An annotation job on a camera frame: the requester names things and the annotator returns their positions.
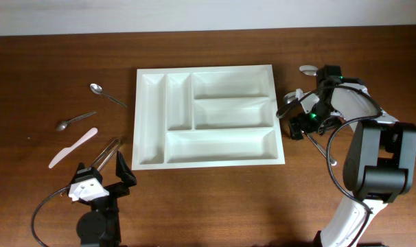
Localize large metal spoon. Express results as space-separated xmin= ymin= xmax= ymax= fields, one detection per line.
xmin=283 ymin=91 xmax=298 ymax=105
xmin=299 ymin=65 xmax=319 ymax=76

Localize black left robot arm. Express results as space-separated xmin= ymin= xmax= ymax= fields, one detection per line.
xmin=68 ymin=157 xmax=137 ymax=246

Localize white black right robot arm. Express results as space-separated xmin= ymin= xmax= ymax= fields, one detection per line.
xmin=132 ymin=65 xmax=416 ymax=246

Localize pink plastic knife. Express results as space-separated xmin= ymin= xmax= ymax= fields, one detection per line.
xmin=48 ymin=128 xmax=98 ymax=169

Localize metal tongs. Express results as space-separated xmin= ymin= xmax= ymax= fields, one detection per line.
xmin=91 ymin=139 xmax=122 ymax=172

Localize small teaspoon far left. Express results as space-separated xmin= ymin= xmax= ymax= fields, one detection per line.
xmin=56 ymin=111 xmax=96 ymax=132

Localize small teaspoon near tray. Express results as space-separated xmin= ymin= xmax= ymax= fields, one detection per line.
xmin=89 ymin=83 xmax=128 ymax=108

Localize white plastic cutlery tray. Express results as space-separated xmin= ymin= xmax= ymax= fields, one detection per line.
xmin=132 ymin=64 xmax=285 ymax=170

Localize black left camera cable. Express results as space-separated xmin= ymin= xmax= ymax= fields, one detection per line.
xmin=30 ymin=187 xmax=71 ymax=247

